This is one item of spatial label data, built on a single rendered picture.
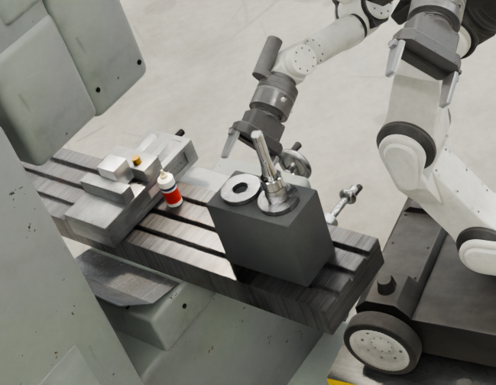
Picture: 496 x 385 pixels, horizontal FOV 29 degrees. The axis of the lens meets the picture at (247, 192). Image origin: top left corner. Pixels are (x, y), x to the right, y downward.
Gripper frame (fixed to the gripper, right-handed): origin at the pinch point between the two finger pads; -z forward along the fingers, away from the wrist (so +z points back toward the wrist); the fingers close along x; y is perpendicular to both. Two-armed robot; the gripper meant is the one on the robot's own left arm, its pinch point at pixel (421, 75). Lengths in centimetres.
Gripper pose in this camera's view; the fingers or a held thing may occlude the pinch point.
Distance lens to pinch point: 156.3
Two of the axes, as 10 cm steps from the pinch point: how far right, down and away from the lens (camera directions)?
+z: 2.7, -8.4, 4.7
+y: 4.4, -3.3, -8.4
